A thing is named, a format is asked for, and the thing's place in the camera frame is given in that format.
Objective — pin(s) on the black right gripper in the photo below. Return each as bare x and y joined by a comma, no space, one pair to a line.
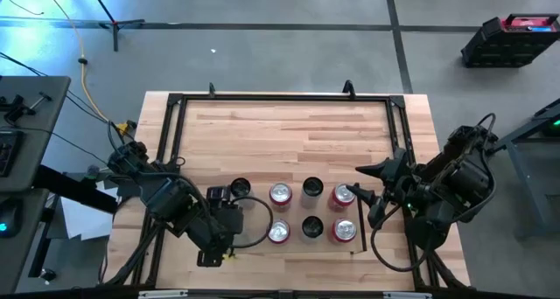
394,189

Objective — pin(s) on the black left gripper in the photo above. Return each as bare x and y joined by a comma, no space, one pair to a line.
221,229

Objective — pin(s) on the red Fanta soda can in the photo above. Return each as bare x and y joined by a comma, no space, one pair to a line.
345,230
280,192
278,231
343,194

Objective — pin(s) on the white Celsius slim can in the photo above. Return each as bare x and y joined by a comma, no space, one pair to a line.
240,187
312,186
312,227

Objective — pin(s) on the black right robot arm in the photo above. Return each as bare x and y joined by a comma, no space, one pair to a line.
459,181

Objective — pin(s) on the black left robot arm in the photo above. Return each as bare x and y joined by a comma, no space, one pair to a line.
168,198

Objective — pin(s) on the wooden shelf with black legs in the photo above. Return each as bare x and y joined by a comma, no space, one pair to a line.
256,220

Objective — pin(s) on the white paper sheets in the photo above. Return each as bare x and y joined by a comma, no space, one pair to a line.
83,220

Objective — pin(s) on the grey metal stand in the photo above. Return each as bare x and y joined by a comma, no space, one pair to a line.
525,176

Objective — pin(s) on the black desk beam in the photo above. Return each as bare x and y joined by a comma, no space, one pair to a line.
74,189

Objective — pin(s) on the black plastic crate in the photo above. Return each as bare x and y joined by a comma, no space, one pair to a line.
494,50

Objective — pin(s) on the grey desk with mouse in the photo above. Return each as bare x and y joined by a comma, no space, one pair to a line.
26,255

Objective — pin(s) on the black computer mouse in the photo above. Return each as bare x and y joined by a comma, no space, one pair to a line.
11,216

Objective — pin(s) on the grey desk with tools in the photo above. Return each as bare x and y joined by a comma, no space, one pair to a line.
39,128

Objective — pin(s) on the black keyboard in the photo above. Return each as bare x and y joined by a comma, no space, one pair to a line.
9,152

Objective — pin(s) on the black clamp tool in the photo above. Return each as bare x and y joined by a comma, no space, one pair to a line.
17,109

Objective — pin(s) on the black tripod stand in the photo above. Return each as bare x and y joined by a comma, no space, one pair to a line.
115,28

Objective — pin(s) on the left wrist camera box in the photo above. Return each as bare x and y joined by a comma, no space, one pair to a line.
218,194

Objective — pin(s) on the silver metal bracket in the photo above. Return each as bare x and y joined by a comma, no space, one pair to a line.
162,294
407,295

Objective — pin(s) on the black frame bracket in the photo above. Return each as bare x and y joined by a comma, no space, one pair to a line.
348,89
212,90

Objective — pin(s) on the black aluminium table frame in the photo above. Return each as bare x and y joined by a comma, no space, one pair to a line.
284,97

